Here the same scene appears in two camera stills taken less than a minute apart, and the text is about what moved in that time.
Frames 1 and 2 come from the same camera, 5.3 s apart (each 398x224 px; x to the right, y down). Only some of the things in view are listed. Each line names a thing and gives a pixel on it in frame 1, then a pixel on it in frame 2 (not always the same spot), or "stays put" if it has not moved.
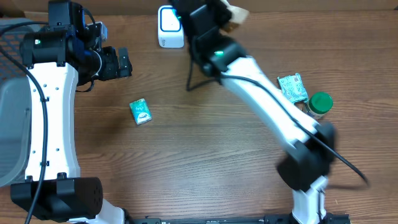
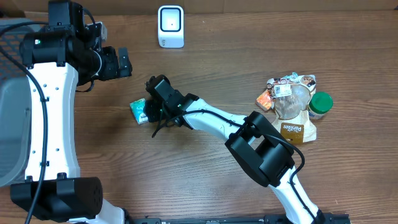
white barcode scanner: x=171 y=33 stays put
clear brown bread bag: x=239 y=15 → x=291 y=96
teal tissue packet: x=140 y=110 stays put
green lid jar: x=318 y=104 stays put
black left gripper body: x=110 y=67 stays put
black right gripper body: x=217 y=14 → x=157 y=110
